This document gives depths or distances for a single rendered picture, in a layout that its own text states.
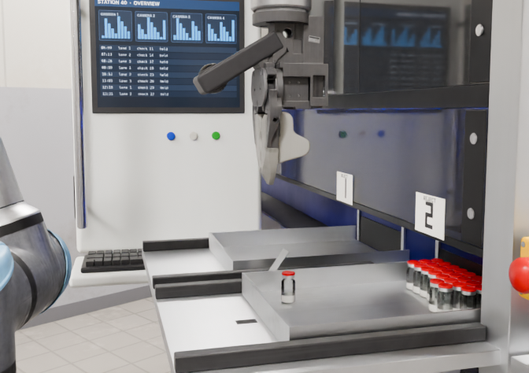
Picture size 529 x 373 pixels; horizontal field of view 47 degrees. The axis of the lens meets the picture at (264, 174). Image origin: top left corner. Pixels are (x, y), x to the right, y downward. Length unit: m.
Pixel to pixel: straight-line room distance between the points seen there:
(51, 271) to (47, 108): 2.71
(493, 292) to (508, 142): 0.19
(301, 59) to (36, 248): 0.42
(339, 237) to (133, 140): 0.60
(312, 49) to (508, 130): 0.26
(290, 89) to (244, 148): 0.93
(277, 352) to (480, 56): 0.45
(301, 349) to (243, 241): 0.62
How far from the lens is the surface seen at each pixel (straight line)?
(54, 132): 3.56
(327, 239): 1.40
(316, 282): 1.04
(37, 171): 3.53
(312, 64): 0.75
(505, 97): 0.80
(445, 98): 0.91
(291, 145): 0.76
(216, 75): 0.74
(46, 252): 0.86
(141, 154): 1.65
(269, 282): 1.02
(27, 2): 3.56
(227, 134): 1.66
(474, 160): 0.85
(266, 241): 1.36
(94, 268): 1.48
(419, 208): 0.98
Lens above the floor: 1.18
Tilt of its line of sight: 6 degrees down
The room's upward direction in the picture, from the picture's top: straight up
